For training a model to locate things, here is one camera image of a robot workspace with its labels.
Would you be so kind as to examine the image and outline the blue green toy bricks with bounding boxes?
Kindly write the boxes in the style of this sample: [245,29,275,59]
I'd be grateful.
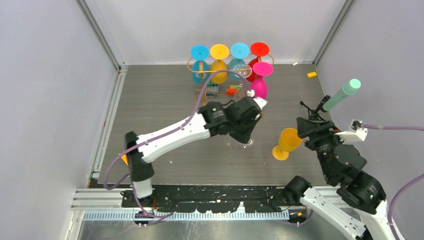
[205,83,219,96]

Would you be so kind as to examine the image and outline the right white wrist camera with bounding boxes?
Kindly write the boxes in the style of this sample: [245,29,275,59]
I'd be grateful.
[335,119,368,143]

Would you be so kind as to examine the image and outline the gold wire glass rack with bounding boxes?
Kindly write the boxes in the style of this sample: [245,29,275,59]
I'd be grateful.
[187,54,275,106]

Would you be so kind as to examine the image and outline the clear wine glass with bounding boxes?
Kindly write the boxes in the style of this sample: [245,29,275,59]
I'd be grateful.
[233,63,252,101]
[236,135,254,149]

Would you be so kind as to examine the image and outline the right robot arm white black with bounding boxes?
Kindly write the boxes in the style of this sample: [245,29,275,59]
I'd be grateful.
[282,117,404,240]

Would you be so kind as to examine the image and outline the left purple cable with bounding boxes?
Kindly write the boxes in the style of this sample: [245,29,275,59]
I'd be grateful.
[103,69,253,226]

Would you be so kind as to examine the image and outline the yellow back wine glass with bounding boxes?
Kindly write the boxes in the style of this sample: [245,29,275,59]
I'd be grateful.
[210,43,230,84]

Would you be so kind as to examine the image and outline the yellow small block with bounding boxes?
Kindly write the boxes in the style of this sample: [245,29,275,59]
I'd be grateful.
[306,71,318,79]

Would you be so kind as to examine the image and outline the orange front wine glass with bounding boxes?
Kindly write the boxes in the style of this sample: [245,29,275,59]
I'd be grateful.
[272,128,303,161]

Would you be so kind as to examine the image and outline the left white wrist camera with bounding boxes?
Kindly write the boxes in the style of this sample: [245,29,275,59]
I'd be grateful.
[246,89,268,111]

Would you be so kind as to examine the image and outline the teal back wine glass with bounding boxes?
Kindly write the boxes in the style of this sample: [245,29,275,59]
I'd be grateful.
[228,42,250,71]

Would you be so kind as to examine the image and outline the red green toy bricks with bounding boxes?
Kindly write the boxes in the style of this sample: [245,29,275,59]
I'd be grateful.
[226,85,243,96]

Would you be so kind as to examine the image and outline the orange block on table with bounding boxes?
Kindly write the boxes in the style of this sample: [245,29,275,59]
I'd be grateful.
[121,154,129,166]

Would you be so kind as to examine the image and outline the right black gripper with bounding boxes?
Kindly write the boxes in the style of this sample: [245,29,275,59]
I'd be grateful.
[294,116,345,180]

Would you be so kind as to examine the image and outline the mint green cylinder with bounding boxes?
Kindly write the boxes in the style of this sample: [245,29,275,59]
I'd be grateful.
[322,78,362,112]

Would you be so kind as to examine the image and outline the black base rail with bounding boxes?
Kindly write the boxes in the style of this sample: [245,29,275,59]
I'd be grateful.
[71,183,332,221]

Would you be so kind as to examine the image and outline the blue back wine glass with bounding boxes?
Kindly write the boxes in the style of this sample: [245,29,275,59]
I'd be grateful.
[190,44,210,84]

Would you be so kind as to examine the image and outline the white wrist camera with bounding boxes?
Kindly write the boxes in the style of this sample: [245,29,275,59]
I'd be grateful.
[246,89,268,111]
[335,119,368,143]

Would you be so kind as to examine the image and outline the red back wine glass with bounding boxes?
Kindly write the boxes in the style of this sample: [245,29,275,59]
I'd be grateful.
[246,42,270,83]

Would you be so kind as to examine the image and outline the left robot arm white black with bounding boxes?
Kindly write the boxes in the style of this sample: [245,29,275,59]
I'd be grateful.
[125,96,268,207]

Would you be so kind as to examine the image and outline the magenta wine glass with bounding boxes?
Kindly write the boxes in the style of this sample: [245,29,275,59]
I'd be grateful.
[250,61,274,100]

